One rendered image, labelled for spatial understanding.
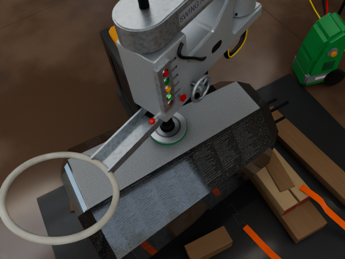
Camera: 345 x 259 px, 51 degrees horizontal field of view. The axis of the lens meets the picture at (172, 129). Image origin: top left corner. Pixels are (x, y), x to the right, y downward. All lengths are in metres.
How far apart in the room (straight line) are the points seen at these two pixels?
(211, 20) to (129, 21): 0.50
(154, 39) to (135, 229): 1.08
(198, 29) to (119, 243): 1.17
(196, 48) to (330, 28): 1.61
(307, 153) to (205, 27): 1.50
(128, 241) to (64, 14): 2.96
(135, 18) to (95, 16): 2.85
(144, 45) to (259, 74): 2.15
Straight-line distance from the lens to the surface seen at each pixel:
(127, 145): 1.77
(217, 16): 1.74
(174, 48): 1.49
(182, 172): 2.02
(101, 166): 1.71
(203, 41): 1.71
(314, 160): 2.90
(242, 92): 2.23
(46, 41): 4.13
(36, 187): 3.12
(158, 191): 2.00
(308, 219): 2.68
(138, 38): 1.36
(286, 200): 2.58
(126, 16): 1.40
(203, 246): 2.51
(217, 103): 2.17
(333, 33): 3.07
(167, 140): 1.98
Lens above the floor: 2.56
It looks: 57 degrees down
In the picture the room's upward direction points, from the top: 10 degrees counter-clockwise
